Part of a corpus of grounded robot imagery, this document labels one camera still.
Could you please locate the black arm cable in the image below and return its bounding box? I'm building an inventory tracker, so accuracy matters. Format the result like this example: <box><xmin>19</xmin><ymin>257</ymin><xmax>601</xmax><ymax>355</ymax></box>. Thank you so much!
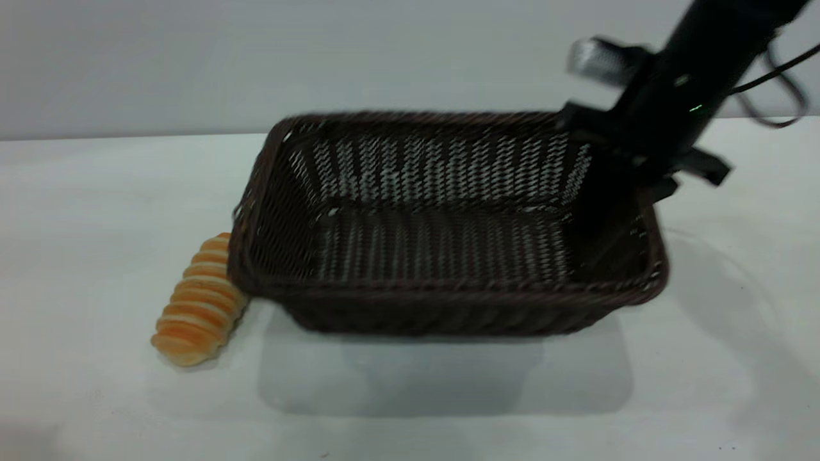
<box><xmin>730</xmin><ymin>42</ymin><xmax>820</xmax><ymax>129</ymax></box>

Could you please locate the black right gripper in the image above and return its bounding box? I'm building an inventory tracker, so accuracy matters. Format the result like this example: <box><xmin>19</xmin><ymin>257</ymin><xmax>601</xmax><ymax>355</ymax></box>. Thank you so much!
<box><xmin>556</xmin><ymin>61</ymin><xmax>732</xmax><ymax>215</ymax></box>

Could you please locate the black woven wicker basket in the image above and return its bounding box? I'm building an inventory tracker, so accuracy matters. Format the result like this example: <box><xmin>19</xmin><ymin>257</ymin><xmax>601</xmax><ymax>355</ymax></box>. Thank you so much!
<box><xmin>227</xmin><ymin>110</ymin><xmax>670</xmax><ymax>338</ymax></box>

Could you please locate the striped orange bread roll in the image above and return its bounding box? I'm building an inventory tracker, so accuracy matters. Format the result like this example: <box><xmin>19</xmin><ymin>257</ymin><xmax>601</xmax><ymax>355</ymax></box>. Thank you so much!
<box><xmin>151</xmin><ymin>232</ymin><xmax>249</xmax><ymax>368</ymax></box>

